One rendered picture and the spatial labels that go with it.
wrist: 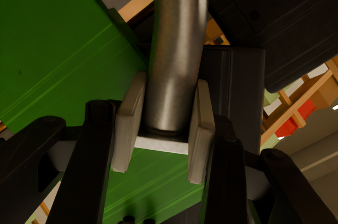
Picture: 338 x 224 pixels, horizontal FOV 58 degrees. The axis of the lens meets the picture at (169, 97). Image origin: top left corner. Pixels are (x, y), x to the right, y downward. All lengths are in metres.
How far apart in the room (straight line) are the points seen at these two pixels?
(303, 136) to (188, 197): 9.51
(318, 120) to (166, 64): 9.52
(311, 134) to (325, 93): 5.52
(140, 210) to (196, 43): 0.15
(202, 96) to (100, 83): 0.08
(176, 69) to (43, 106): 0.11
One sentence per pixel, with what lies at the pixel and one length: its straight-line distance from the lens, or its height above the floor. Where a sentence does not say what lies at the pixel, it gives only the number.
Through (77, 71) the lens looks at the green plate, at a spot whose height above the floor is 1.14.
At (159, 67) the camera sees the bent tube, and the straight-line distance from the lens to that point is 0.17.
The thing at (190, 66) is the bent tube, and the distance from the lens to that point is 0.17.
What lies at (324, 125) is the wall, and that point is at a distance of 9.73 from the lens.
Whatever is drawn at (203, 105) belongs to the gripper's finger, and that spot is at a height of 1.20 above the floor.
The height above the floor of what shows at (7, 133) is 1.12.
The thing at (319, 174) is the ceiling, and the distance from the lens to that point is 7.90.
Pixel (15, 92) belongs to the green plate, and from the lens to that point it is 0.24.
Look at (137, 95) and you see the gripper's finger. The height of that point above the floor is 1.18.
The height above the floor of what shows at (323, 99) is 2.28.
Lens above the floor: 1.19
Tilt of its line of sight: level
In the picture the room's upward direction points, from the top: 146 degrees clockwise
